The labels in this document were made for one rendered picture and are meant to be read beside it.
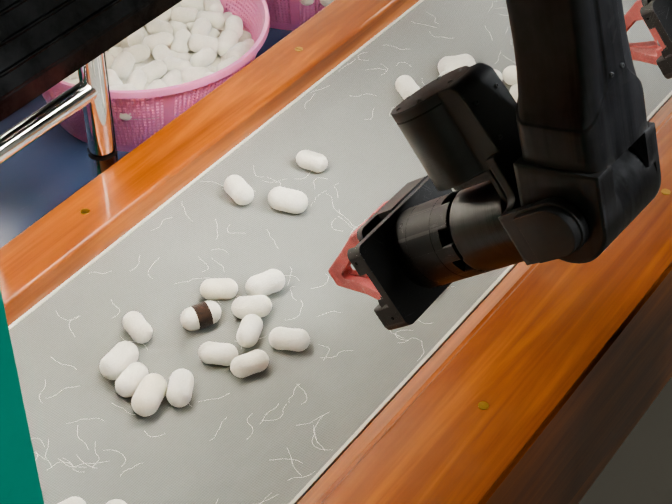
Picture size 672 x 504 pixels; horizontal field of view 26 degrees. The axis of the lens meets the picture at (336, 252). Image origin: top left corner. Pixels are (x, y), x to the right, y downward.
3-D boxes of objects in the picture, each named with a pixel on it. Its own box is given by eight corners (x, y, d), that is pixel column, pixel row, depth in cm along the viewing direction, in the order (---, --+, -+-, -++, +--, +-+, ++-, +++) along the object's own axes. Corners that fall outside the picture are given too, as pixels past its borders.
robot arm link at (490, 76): (587, 253, 83) (660, 178, 88) (486, 83, 81) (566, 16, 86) (451, 289, 93) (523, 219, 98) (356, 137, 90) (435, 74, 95)
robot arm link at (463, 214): (545, 269, 89) (590, 221, 93) (488, 174, 88) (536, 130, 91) (468, 290, 94) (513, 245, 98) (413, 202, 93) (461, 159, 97)
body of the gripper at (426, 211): (339, 254, 97) (411, 229, 91) (421, 175, 103) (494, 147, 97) (391, 332, 98) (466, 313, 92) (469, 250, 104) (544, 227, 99)
